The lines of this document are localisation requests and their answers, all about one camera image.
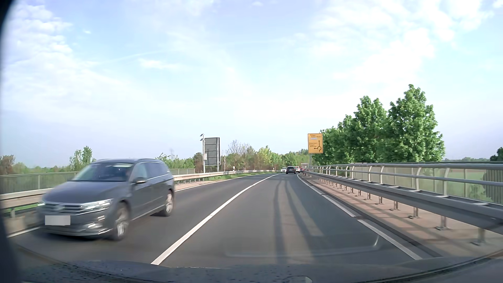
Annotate grass verge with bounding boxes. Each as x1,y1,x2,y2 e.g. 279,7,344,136
204,171,276,182

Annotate steel guard rail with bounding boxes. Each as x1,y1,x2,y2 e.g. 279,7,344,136
304,170,503,245
0,169,276,219

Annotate yellow direction sign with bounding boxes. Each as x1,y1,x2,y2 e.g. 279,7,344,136
307,133,324,167

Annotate green field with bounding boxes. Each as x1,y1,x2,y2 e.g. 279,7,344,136
354,168,492,201

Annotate road markings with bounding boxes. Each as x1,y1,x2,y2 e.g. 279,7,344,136
7,173,423,266

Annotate grey asphalt road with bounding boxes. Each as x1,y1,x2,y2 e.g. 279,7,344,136
7,173,433,269

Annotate grey estate car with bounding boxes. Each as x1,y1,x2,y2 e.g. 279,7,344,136
37,158,176,241

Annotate large grey sign back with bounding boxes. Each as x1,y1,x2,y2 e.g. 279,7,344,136
204,137,221,173

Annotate car's own bonnet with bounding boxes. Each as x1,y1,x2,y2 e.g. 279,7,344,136
16,256,503,283

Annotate row of tall green trees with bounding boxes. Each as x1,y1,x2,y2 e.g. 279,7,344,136
311,84,446,166

